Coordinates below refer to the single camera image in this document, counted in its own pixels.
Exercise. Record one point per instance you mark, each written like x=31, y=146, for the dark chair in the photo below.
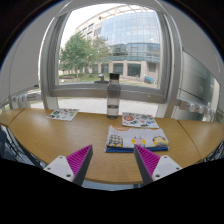
x=10, y=146

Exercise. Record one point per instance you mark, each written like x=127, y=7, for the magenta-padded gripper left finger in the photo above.
x=63, y=167

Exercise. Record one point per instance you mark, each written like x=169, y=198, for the large sticker sheet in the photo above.
x=140, y=120

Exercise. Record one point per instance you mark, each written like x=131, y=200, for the white rail with round knobs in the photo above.
x=196, y=108
x=26, y=97

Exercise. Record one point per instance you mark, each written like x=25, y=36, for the small sticker sheet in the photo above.
x=63, y=114

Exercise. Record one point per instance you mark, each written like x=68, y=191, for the green tree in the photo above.
x=78, y=50

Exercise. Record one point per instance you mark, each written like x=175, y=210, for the clear bottle with black cap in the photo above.
x=113, y=100

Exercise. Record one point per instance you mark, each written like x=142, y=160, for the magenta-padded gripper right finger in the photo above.
x=163, y=167

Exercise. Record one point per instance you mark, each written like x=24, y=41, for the glass-fronted building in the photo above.
x=133, y=36

